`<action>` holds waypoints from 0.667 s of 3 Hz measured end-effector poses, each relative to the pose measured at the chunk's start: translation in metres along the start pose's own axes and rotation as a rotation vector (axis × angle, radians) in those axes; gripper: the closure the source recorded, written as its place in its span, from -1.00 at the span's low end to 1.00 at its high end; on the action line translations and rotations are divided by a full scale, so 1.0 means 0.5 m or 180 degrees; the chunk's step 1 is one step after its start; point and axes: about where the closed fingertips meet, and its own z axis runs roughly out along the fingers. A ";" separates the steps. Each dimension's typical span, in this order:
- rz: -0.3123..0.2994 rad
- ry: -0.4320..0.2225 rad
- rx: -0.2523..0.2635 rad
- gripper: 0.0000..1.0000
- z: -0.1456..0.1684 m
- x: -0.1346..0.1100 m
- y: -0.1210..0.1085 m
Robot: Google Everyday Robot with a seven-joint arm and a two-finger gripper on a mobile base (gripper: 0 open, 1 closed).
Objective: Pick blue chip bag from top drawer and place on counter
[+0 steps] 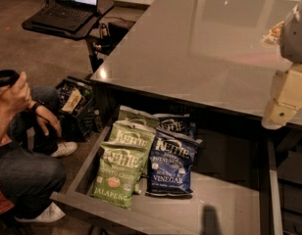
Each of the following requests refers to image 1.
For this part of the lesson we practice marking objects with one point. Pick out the open grey drawer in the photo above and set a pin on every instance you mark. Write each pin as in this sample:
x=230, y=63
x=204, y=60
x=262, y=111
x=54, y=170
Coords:
x=177, y=196

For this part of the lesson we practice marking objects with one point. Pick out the green Kettle chip bag middle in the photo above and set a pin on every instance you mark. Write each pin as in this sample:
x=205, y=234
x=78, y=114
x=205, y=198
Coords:
x=131, y=133

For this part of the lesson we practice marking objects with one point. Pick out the person's left hand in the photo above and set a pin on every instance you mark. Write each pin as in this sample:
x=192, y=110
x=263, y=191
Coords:
x=46, y=118

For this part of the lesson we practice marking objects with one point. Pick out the green chip bag rear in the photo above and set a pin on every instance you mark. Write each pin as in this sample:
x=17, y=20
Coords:
x=136, y=116

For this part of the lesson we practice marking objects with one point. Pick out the black plastic crate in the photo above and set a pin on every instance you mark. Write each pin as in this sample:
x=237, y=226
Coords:
x=77, y=125

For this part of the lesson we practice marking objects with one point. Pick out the green jalapeno chip bag front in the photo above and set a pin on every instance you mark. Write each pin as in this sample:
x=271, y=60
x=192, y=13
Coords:
x=119, y=171

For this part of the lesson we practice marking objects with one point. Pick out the person's right hand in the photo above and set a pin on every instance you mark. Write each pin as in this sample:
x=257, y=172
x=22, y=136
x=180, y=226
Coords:
x=16, y=98

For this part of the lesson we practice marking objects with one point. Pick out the black laptop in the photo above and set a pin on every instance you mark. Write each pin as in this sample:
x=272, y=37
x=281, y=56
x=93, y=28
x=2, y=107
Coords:
x=69, y=15

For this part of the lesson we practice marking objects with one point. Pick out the black wristwatch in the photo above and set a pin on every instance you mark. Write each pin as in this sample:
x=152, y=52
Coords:
x=35, y=106

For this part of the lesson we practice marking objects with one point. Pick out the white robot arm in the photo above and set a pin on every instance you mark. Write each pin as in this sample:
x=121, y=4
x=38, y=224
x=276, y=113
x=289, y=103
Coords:
x=288, y=36

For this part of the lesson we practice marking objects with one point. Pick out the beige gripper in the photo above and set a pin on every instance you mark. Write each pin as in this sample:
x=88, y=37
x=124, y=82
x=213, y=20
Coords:
x=295, y=38

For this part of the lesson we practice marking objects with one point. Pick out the black cup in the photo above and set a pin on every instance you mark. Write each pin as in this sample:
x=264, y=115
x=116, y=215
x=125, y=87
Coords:
x=8, y=77

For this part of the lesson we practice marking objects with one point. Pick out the blue kettle chip bag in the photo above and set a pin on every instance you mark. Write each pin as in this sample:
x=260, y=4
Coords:
x=177, y=123
x=169, y=166

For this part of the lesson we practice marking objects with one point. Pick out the white sneaker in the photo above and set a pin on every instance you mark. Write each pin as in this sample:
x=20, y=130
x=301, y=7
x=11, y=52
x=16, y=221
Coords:
x=52, y=214
x=65, y=149

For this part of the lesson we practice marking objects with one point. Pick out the blue Kettle chip bag front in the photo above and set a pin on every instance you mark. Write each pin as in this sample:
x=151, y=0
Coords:
x=169, y=166

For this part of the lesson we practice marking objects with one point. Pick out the grey counter cabinet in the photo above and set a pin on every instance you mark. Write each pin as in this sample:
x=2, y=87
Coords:
x=206, y=57

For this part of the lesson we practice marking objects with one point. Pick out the white sneaker lower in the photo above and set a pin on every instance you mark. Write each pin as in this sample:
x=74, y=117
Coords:
x=52, y=214

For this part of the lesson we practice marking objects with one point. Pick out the black laptop stand table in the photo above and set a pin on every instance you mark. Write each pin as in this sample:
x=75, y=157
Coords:
x=103, y=7

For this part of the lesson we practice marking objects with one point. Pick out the blue Kettle chip bag rear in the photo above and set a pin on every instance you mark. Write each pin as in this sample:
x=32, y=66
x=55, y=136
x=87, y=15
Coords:
x=177, y=123

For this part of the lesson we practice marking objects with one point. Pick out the person's jeans legs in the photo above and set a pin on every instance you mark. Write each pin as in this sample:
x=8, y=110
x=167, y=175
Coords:
x=28, y=172

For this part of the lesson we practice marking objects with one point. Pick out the white sneaker upper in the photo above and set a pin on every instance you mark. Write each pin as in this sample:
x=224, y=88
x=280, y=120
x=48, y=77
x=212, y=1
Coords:
x=65, y=149

